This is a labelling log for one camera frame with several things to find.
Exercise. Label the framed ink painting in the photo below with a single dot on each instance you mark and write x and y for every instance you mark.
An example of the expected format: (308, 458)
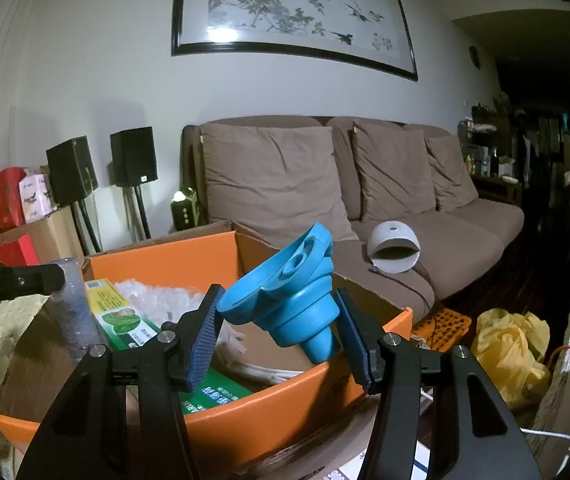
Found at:
(295, 5)

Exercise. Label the plain brown cardboard box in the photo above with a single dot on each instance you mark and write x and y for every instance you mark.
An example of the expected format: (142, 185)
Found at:
(55, 235)

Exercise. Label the brown sofa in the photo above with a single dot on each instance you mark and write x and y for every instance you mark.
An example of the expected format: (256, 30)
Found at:
(465, 240)

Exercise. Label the red flower print gift box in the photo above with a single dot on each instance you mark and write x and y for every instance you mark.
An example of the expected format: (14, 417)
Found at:
(0, 205)

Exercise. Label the green lantern radio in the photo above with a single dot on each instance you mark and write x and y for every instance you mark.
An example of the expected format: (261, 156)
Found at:
(187, 212)

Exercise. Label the orange lined cardboard box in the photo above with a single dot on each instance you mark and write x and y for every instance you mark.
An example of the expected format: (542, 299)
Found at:
(190, 260)

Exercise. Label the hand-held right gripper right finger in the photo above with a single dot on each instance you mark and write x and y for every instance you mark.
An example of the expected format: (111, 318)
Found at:
(352, 340)

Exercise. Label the medium brown cushion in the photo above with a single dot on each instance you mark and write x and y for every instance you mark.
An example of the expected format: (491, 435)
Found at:
(395, 170)

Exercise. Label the orange plastic crate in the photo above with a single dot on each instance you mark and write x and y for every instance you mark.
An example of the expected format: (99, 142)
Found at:
(445, 325)

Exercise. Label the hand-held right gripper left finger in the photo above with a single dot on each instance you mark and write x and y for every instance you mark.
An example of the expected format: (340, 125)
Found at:
(202, 355)

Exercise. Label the small bottles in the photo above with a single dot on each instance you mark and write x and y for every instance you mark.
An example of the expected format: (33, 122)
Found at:
(72, 320)

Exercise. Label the white dome lamp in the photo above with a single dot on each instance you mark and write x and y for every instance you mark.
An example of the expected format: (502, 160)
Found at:
(390, 237)

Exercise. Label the yellow plastic bag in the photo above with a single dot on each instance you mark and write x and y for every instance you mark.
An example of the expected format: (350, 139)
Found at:
(510, 355)

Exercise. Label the green yellow toothpaste box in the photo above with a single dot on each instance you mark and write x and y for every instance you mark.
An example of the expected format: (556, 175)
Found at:
(120, 320)

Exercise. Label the small brown cushion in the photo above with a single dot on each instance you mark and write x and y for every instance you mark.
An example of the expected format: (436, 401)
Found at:
(452, 175)

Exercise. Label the pink tissue pack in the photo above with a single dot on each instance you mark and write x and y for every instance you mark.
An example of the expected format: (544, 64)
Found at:
(37, 200)

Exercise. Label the blue collapsible funnel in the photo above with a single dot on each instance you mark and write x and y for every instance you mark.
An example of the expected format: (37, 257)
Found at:
(285, 300)

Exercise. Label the large brown cushion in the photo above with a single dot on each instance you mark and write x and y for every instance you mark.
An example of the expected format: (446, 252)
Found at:
(275, 180)

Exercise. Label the cluttered dark shelf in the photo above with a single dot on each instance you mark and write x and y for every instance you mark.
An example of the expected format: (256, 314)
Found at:
(540, 150)

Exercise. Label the black speaker on stand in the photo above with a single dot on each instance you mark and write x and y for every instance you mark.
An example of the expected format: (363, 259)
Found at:
(132, 155)
(70, 170)

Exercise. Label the red chocolate gift box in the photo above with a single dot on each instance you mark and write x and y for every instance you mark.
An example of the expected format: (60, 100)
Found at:
(5, 255)

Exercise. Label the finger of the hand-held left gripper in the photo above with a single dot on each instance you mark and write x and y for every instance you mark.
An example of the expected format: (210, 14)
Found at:
(30, 280)

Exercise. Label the white fluffy duster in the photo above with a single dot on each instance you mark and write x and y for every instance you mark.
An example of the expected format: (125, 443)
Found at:
(165, 300)

